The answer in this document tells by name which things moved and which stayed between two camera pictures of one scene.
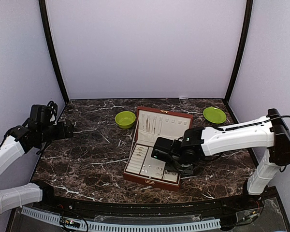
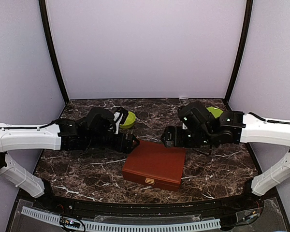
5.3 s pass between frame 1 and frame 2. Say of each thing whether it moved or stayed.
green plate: stayed
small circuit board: stayed
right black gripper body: moved
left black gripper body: moved
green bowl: stayed
